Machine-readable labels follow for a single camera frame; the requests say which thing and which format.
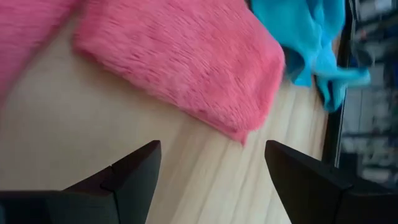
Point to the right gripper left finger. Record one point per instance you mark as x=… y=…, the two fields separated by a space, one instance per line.
x=93 y=205

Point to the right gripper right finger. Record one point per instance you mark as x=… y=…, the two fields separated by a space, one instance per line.
x=326 y=205

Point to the pink microfiber towel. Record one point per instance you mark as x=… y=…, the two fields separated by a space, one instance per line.
x=186 y=62
x=25 y=37

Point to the blue microfiber towel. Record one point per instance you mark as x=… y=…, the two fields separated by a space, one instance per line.
x=295 y=31

